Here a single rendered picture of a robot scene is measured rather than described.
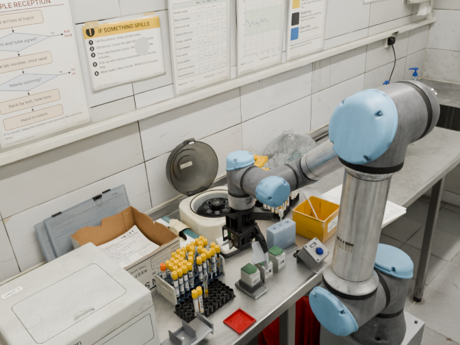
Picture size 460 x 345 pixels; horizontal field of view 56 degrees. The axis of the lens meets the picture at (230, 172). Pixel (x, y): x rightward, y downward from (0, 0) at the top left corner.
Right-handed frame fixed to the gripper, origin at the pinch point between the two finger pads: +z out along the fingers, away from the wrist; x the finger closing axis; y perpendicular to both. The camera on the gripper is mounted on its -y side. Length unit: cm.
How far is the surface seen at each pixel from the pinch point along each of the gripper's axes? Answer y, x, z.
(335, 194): -64, -10, 11
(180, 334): 28.8, 0.5, 7.9
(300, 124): -99, -54, 0
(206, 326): 22.4, 3.8, 7.9
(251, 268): -0.2, 0.4, 3.9
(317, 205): -45.3, -6.0, 5.1
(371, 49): -165, -52, -26
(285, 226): -22.4, -3.6, 1.9
